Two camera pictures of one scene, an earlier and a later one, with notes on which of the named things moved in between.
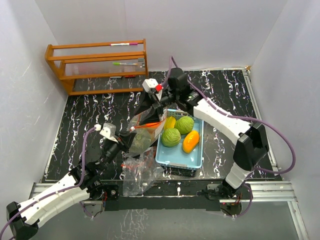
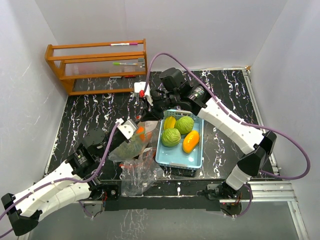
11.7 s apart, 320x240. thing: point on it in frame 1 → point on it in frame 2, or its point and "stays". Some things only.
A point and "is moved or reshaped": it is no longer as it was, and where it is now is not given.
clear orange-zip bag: [139, 172] stays
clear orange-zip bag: [145, 127] is moved or reshaped
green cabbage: [171, 137] stays
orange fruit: [153, 125] → [144, 136]
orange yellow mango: [190, 141] stays
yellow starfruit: [170, 122] stays
